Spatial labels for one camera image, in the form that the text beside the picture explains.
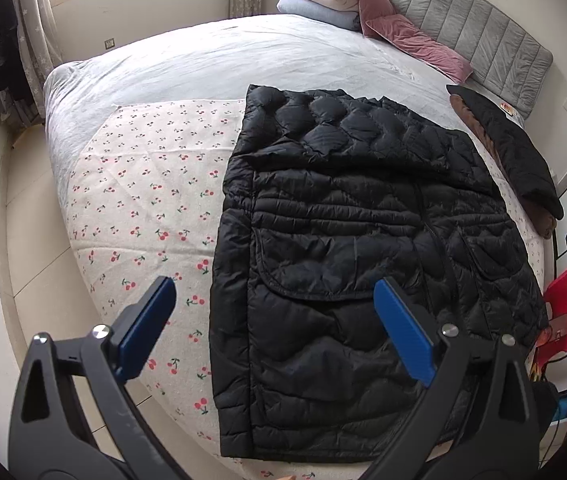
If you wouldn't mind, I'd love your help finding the black quilted puffer jacket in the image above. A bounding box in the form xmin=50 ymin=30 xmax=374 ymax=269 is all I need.
xmin=209 ymin=86 xmax=547 ymax=464

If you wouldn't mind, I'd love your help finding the folded brown garment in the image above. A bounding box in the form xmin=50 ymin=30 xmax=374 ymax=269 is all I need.
xmin=447 ymin=86 xmax=564 ymax=240

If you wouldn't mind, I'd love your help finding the grey padded headboard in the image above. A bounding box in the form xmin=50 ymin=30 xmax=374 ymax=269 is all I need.
xmin=390 ymin=0 xmax=553 ymax=118

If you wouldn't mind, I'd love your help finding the left curtain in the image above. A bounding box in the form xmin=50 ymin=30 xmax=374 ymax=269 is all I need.
xmin=12 ymin=0 xmax=62 ymax=79

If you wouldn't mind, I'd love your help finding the folded light blue blanket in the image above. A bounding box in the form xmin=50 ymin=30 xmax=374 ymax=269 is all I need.
xmin=277 ymin=0 xmax=361 ymax=32

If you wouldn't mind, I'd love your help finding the cherry print bed cover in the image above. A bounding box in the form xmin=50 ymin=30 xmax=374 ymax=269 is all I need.
xmin=59 ymin=97 xmax=547 ymax=480

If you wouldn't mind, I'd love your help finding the folded black garment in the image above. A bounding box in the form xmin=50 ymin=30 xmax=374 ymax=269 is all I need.
xmin=446 ymin=84 xmax=564 ymax=220

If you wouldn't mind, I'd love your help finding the pink velvet pillow front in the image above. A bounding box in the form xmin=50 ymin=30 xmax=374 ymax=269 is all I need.
xmin=366 ymin=14 xmax=473 ymax=84

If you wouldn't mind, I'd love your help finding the grey bed sheet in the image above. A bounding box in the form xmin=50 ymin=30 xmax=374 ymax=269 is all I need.
xmin=44 ymin=14 xmax=463 ymax=203

